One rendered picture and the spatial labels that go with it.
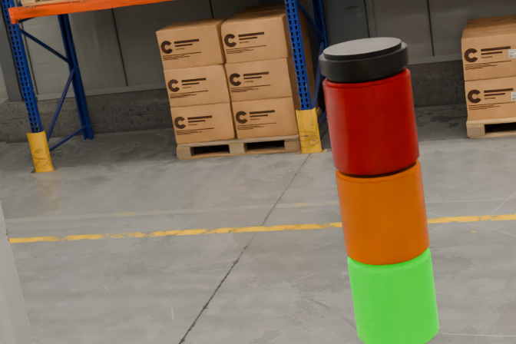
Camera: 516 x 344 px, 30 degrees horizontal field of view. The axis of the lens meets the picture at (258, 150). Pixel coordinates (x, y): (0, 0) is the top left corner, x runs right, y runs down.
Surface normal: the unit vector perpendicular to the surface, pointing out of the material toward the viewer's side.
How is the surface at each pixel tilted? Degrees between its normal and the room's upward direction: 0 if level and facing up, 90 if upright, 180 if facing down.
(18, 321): 90
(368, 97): 90
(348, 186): 90
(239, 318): 0
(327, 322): 0
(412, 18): 90
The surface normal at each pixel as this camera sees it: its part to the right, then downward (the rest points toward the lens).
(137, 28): -0.26, 0.31
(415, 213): 0.62, 0.12
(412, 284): 0.41, 0.19
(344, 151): -0.77, 0.29
